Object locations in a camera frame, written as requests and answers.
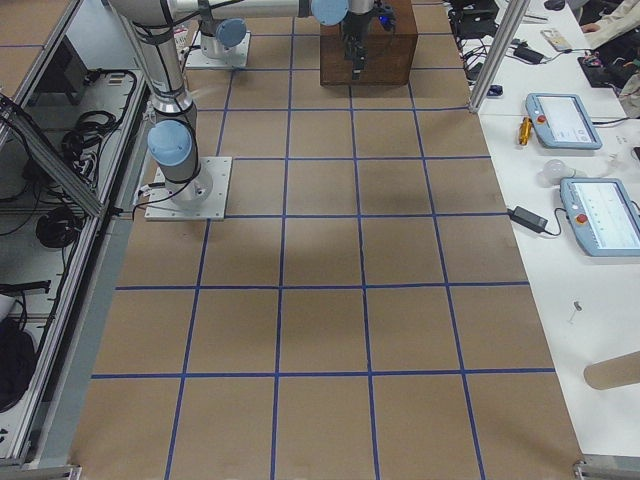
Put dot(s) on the black gripper finger drawer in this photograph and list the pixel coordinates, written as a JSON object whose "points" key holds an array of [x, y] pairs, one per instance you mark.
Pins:
{"points": [[358, 67]]}

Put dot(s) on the black gripper body near drawer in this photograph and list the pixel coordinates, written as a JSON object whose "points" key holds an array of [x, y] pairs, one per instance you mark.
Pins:
{"points": [[354, 26]]}

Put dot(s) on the silver robot arm near drawer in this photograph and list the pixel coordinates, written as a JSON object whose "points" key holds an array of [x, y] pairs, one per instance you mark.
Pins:
{"points": [[224, 21]]}

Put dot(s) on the dark wooden drawer cabinet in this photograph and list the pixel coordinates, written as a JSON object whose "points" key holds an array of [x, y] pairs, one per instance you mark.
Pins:
{"points": [[390, 53]]}

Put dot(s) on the gold cylinder tool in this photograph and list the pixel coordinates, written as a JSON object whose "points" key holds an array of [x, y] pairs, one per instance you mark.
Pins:
{"points": [[524, 132]]}

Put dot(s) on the upper teach pendant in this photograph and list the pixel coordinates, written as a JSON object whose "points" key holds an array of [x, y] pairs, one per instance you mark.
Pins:
{"points": [[560, 121]]}

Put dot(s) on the teach pendant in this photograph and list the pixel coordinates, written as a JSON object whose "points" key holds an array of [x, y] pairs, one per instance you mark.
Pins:
{"points": [[560, 121], [601, 216]]}

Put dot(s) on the black adapter brick on table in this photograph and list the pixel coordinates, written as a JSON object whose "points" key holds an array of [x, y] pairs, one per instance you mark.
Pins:
{"points": [[527, 219]]}

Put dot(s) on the white light bulb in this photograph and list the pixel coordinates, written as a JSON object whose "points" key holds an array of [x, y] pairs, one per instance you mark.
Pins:
{"points": [[555, 170]]}

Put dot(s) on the lower teach pendant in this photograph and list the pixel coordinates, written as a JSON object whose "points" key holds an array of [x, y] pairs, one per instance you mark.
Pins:
{"points": [[601, 216]]}

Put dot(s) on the cardboard tube roll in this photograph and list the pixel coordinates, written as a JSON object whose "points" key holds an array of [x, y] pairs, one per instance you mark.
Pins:
{"points": [[613, 373]]}

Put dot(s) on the aluminium frame post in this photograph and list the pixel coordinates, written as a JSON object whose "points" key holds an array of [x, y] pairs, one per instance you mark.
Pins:
{"points": [[506, 31]]}

